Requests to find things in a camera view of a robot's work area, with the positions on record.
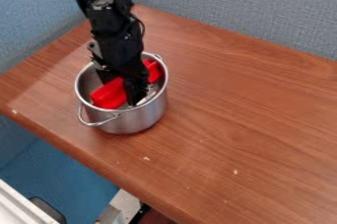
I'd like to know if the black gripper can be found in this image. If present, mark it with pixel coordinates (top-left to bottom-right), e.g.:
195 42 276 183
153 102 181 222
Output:
89 15 149 106

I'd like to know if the red rectangular block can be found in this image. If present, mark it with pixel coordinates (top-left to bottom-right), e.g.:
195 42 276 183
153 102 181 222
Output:
89 59 163 110

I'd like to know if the stainless steel pot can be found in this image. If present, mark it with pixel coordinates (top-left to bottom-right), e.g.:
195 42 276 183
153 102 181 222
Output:
73 52 169 134

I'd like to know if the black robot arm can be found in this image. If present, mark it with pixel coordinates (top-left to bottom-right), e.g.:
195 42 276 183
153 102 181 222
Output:
74 0 149 106

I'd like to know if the white device with black part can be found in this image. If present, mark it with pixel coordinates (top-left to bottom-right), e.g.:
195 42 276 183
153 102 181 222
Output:
0 180 66 224

